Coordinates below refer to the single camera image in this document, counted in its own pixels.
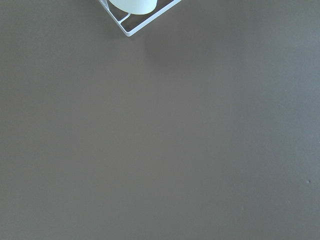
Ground white cup rack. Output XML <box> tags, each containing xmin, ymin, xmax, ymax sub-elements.
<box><xmin>99</xmin><ymin>0</ymin><xmax>180</xmax><ymax>37</ymax></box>

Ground white cup in rack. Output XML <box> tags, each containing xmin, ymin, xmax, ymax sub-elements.
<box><xmin>110</xmin><ymin>0</ymin><xmax>158</xmax><ymax>15</ymax></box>

